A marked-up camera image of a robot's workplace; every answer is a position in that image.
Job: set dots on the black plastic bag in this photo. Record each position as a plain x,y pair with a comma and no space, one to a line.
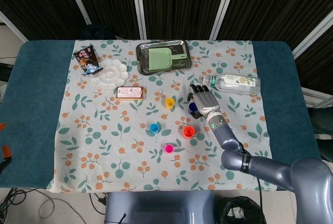
234,211

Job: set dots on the yellow plastic cup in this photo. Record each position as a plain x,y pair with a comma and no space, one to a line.
169,103

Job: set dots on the clear plastic water bottle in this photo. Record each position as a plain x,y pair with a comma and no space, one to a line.
234,83

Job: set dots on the light blue plastic cup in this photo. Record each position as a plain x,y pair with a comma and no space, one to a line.
154,128

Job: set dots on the white partition post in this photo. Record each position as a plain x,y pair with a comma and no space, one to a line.
138,5
223,5
13,25
312,37
78,0

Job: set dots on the white flower paint palette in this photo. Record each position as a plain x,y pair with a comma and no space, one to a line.
110,74

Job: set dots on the dark blue plastic cup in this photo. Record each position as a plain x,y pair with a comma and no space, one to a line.
192,107

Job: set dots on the teal table cover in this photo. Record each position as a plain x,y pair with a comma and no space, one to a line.
33,104

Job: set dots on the red yellow card box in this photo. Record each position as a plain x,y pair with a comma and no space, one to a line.
128,92

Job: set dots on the green plastic scoop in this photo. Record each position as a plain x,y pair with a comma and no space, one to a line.
158,59

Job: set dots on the floral fruit print tablecloth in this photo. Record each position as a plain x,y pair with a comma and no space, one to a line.
117,143

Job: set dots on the grey metal shelf frame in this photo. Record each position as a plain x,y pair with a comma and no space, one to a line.
317,96

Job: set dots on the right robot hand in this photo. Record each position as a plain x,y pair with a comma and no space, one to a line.
206,102

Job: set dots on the stainless steel tray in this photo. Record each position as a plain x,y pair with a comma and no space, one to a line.
143,52

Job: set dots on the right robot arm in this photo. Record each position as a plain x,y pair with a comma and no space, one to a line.
229,135

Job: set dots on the pink plastic cup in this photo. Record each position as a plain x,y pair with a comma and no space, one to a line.
169,148

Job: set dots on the grey blue robot torso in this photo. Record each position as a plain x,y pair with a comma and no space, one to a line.
156,208

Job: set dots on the orange plastic cup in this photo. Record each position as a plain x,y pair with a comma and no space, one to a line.
188,132

